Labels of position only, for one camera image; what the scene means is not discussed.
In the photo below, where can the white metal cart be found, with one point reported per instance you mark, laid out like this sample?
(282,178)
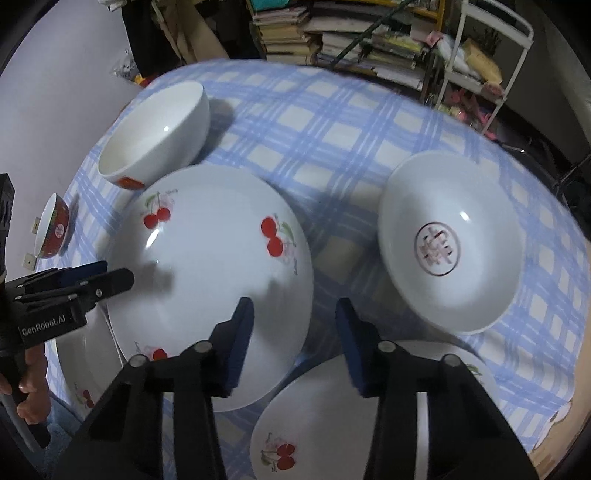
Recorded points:
(512,32)

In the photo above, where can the small red patterned bowl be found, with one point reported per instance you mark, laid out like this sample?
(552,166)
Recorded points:
(57,230)

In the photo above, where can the blue checked blanket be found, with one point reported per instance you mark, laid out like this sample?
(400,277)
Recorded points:
(332,138)

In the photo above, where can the hanging dark clothes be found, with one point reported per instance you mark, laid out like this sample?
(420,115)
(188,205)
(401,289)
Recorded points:
(175,27)

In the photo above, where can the white cherry print plate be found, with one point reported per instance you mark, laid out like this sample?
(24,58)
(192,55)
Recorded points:
(314,415)
(207,277)
(78,364)

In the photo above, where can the stack of old books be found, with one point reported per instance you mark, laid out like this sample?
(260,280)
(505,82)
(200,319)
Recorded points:
(281,37)

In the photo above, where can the yellow frame bookshelf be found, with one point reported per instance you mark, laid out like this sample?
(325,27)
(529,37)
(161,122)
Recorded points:
(436,11)

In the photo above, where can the white plate with round emblem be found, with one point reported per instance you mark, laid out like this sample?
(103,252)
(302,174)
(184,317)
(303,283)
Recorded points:
(461,290)

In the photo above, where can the person's left hand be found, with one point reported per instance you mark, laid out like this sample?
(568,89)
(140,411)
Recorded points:
(37,401)

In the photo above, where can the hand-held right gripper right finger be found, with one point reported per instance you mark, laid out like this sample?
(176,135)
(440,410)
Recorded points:
(350,344)

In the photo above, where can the clear plastic bag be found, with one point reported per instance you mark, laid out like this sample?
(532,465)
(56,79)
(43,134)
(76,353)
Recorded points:
(123,67)

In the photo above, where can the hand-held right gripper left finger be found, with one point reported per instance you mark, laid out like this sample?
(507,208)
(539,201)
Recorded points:
(240,344)

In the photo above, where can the pile of books and papers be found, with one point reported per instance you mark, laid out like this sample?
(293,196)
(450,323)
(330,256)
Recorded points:
(383,55)

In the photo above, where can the yellow packet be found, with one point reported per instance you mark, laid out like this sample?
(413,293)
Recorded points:
(482,60)

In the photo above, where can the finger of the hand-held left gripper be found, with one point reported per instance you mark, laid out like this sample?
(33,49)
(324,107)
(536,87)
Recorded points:
(115,281)
(87,270)

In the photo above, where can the pale blue plate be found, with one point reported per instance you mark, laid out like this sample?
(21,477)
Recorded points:
(152,134)

